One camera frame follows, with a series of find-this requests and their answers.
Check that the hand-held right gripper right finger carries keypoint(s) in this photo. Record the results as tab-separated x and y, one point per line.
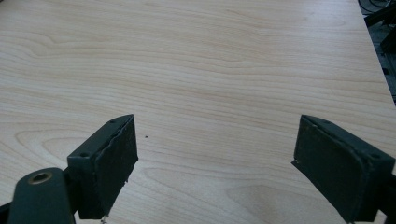
339	168

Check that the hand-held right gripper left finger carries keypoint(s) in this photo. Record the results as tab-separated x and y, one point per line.
106	168

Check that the black metal stand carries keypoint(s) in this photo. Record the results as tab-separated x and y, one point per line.
384	28

